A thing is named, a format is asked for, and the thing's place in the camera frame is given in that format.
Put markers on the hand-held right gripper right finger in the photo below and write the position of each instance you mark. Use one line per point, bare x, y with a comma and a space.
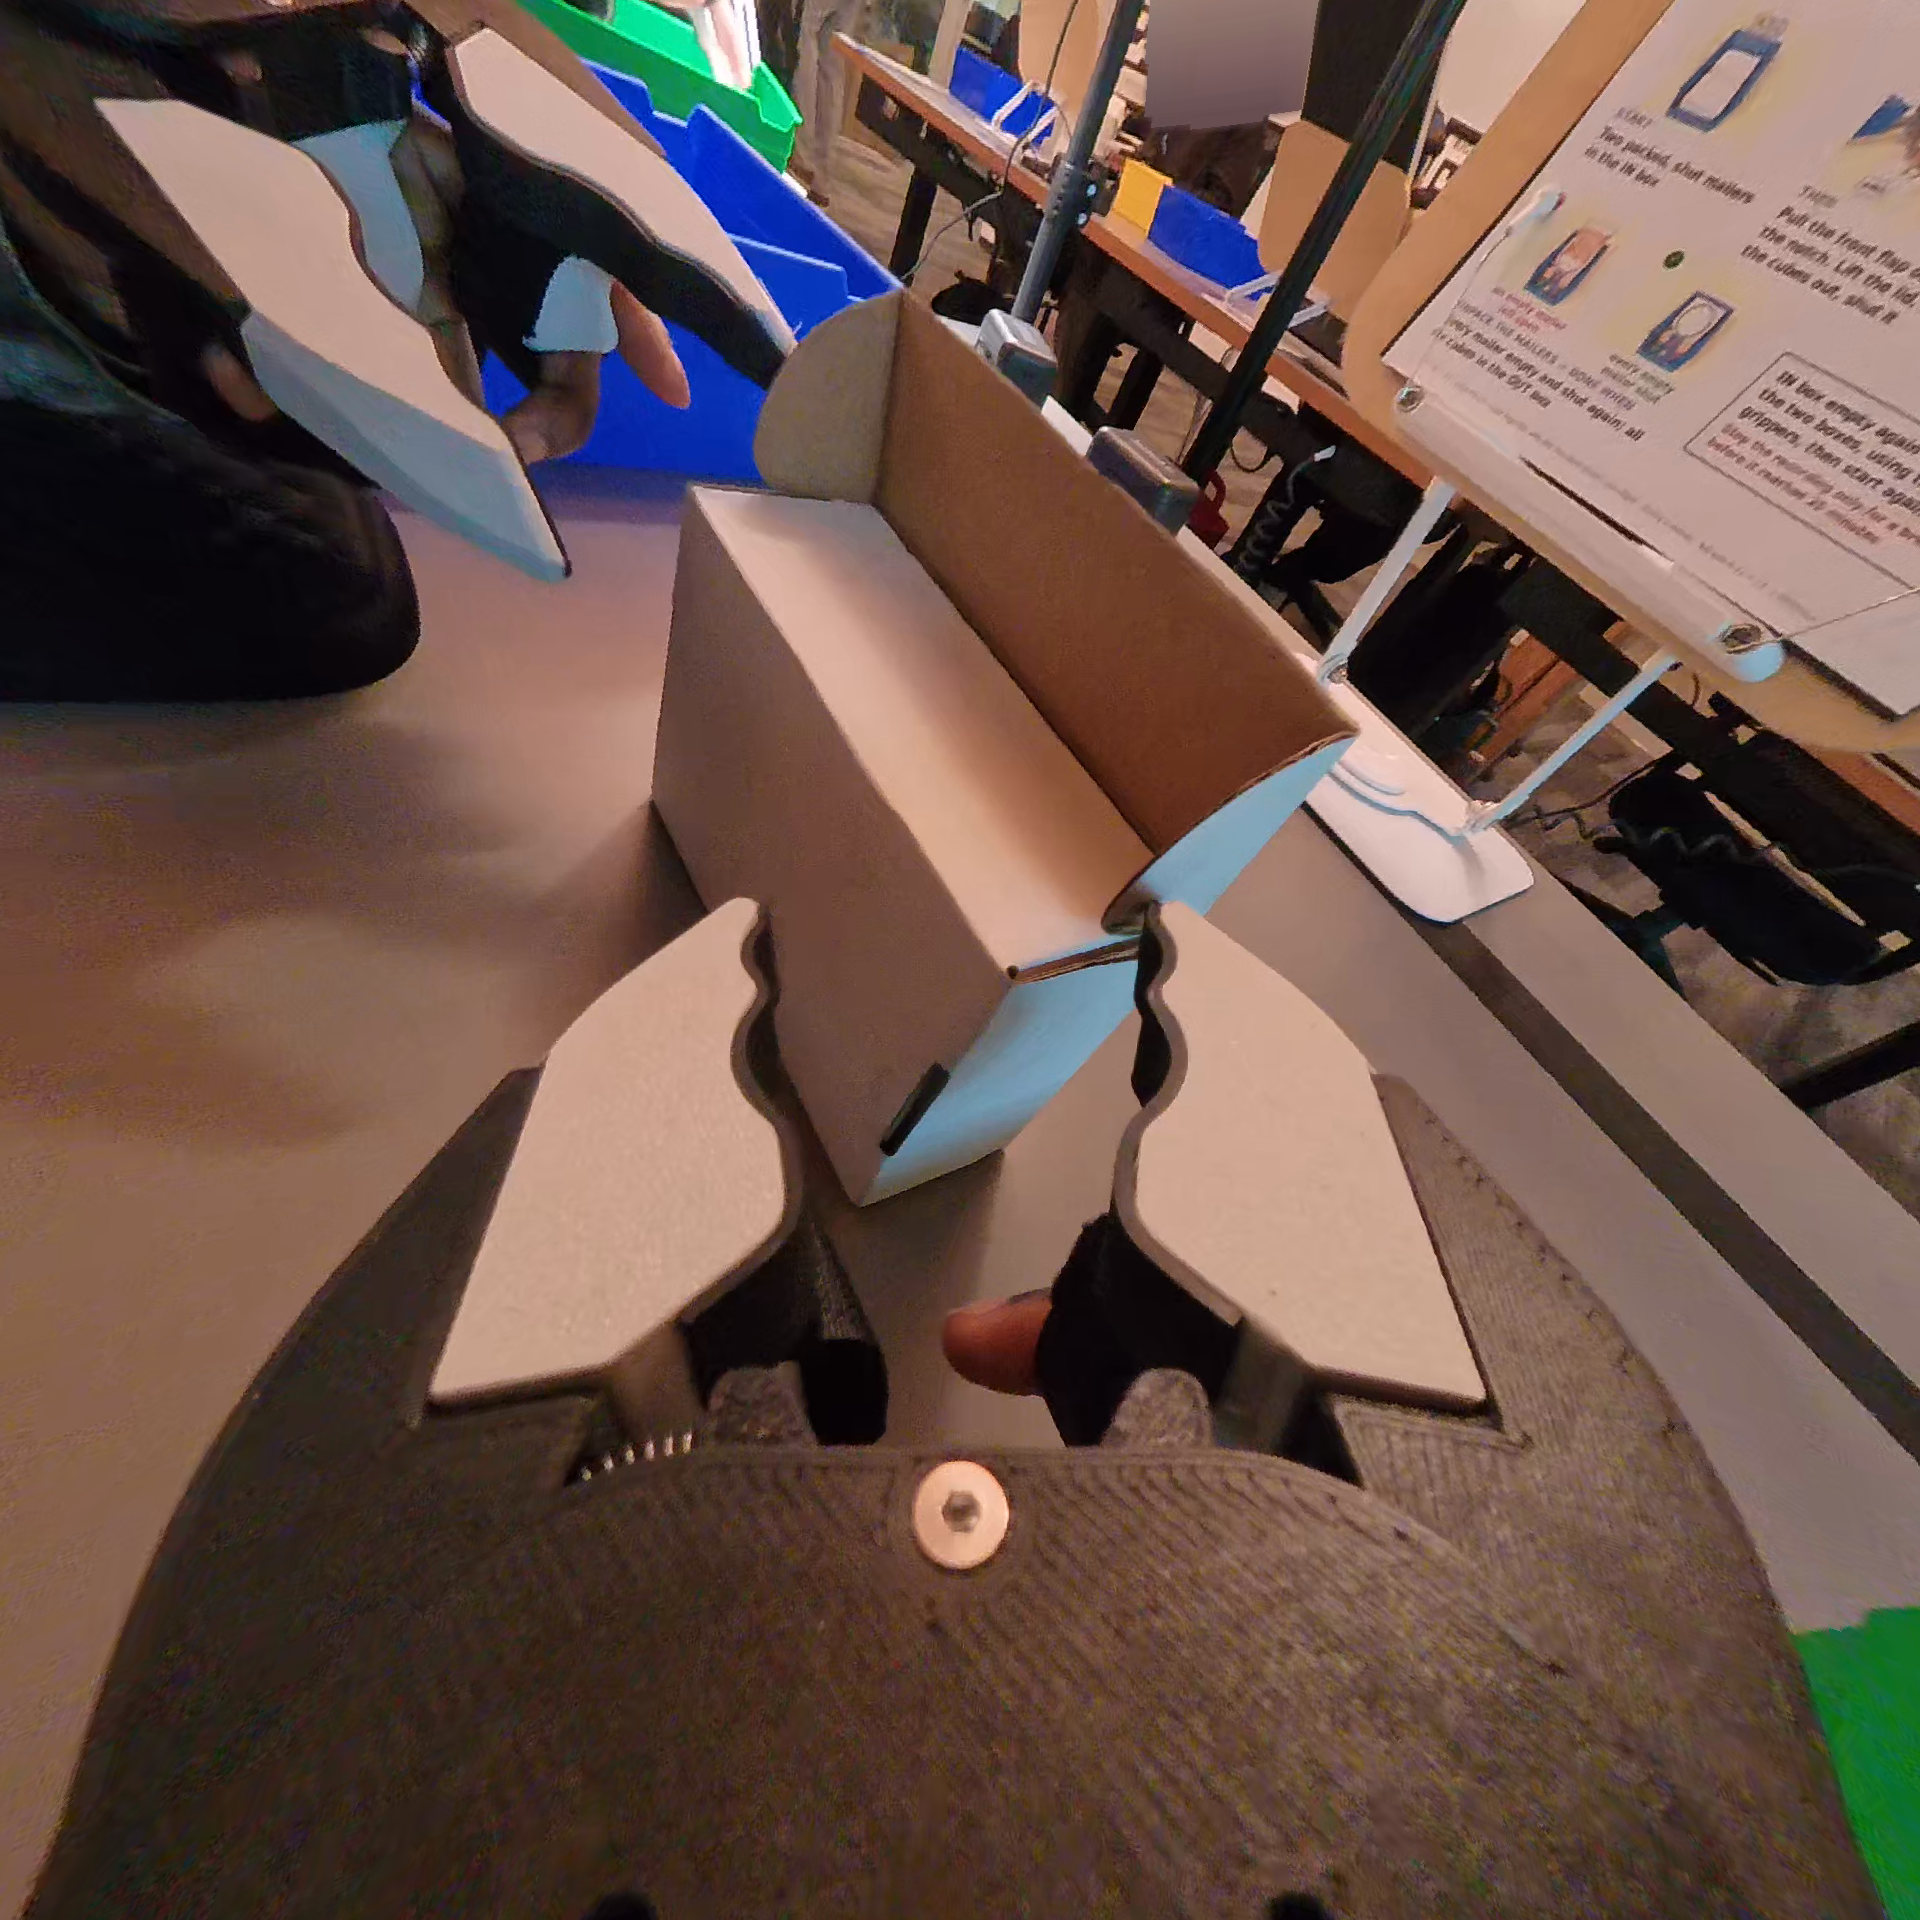
1290, 1202

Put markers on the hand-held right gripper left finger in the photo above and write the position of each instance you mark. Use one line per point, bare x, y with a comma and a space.
630, 1184

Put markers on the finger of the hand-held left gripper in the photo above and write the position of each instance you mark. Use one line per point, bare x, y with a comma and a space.
599, 142
346, 346

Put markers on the white cardboard mailer box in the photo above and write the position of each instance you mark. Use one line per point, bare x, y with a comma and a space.
840, 750

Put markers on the person's left forearm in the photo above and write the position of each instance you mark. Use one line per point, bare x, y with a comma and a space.
77, 226

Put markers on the wooden background desk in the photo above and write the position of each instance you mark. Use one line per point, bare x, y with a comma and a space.
916, 93

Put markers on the grey desk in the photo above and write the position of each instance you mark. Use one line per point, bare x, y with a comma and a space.
300, 902

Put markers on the person's left hand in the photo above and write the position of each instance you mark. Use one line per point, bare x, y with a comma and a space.
653, 360

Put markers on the person's right hand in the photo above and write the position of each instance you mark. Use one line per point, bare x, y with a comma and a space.
994, 1343

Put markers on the blue plastic bin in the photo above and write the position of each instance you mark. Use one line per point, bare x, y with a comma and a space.
751, 226

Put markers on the small blue bin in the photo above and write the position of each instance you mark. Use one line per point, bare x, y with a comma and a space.
1200, 242
998, 83

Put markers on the grey pole clamp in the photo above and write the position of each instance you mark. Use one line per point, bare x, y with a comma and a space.
1019, 354

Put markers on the grey metal pole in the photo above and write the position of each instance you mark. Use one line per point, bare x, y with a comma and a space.
1084, 150

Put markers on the small yellow bin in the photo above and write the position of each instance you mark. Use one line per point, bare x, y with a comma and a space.
1142, 196

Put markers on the black office chair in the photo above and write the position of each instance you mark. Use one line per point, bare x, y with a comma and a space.
1725, 869

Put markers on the dark pole clamp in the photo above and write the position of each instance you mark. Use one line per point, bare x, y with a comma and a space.
1149, 482

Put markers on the brown cardboard panel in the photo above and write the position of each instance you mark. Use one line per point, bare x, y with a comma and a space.
1328, 188

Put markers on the black tripod pole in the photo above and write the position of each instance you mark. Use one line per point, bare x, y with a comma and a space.
1355, 181

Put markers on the instruction sheet on stand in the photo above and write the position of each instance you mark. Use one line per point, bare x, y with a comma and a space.
1442, 226

